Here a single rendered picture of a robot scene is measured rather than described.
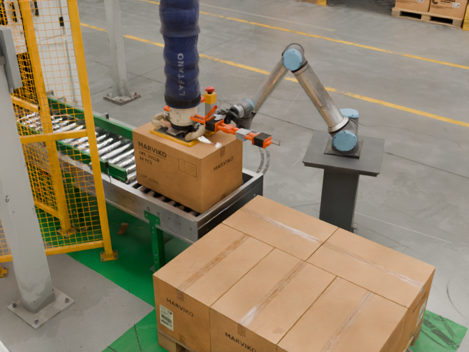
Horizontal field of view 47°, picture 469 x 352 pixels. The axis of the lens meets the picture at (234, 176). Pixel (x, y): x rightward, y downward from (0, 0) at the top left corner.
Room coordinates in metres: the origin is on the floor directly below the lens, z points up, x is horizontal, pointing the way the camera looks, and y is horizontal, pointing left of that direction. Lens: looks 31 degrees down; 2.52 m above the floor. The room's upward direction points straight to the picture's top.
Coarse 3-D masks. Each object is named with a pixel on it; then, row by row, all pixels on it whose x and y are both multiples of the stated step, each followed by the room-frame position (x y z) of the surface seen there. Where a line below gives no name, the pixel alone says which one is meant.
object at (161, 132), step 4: (156, 128) 3.15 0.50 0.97; (164, 128) 3.10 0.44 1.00; (168, 128) 3.16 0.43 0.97; (152, 132) 3.12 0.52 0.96; (156, 132) 3.10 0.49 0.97; (160, 132) 3.10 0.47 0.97; (164, 132) 3.09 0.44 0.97; (164, 136) 3.06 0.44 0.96; (168, 136) 3.04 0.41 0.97; (172, 136) 3.03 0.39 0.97; (176, 136) 3.03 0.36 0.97; (180, 136) 3.03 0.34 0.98; (184, 136) 3.03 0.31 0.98; (172, 140) 3.01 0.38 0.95; (176, 140) 3.00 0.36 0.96; (180, 140) 2.99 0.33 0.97; (184, 140) 2.98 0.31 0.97; (188, 140) 2.98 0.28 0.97; (192, 140) 2.99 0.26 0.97; (196, 140) 2.99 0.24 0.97; (184, 144) 2.96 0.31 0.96; (188, 144) 2.94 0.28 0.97; (192, 144) 2.95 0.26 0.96
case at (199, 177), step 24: (144, 144) 3.10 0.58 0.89; (168, 144) 2.98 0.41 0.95; (216, 144) 2.98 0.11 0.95; (240, 144) 3.09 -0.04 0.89; (144, 168) 3.11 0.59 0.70; (168, 168) 2.97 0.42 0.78; (192, 168) 2.84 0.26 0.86; (216, 168) 2.90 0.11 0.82; (240, 168) 3.09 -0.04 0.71; (168, 192) 2.98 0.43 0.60; (192, 192) 2.85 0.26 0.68; (216, 192) 2.90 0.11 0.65
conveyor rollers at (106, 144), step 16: (32, 112) 4.30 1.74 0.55; (64, 128) 4.01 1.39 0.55; (80, 128) 4.02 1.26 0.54; (96, 128) 4.03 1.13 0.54; (80, 144) 3.78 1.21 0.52; (112, 144) 3.73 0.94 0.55; (128, 144) 3.73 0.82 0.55; (112, 160) 3.48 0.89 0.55; (128, 160) 3.48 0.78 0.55; (112, 176) 3.25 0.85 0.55; (128, 176) 3.25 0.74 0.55; (144, 192) 3.09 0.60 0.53
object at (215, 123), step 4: (212, 116) 3.05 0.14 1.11; (208, 120) 3.01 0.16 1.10; (212, 120) 3.01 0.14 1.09; (216, 120) 3.01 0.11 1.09; (220, 120) 3.02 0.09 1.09; (208, 124) 2.97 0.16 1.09; (212, 124) 2.95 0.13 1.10; (216, 124) 2.95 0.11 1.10; (220, 124) 2.98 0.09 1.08; (208, 128) 2.97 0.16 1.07; (212, 128) 2.96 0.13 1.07; (216, 128) 2.95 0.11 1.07
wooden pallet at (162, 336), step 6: (420, 324) 2.28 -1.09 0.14; (162, 330) 2.22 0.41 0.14; (162, 336) 2.22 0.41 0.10; (168, 336) 2.19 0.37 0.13; (414, 336) 2.22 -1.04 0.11; (162, 342) 2.22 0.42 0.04; (168, 342) 2.19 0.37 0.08; (174, 342) 2.16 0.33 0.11; (180, 342) 2.13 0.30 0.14; (408, 342) 2.14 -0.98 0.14; (414, 342) 2.25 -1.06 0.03; (168, 348) 2.19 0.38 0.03; (174, 348) 2.16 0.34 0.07; (180, 348) 2.18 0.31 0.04; (186, 348) 2.10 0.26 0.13
